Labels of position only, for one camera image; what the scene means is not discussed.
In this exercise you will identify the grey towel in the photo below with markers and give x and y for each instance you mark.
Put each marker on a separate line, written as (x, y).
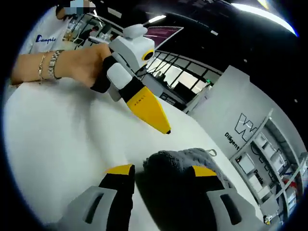
(173, 156)

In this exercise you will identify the person's left hand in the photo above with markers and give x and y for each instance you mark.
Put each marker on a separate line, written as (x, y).
(81, 63)

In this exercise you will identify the silver wrist watch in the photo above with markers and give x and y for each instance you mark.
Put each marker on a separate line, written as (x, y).
(53, 63)

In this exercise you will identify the white display shelf unit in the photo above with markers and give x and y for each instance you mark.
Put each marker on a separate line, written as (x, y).
(231, 103)

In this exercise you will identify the person's white printed t-shirt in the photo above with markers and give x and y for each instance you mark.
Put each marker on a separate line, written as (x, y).
(45, 33)

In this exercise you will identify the long ceiling light strip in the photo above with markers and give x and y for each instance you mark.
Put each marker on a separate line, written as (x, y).
(267, 15)

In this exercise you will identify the purple wall screen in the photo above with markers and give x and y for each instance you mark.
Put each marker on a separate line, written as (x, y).
(163, 34)

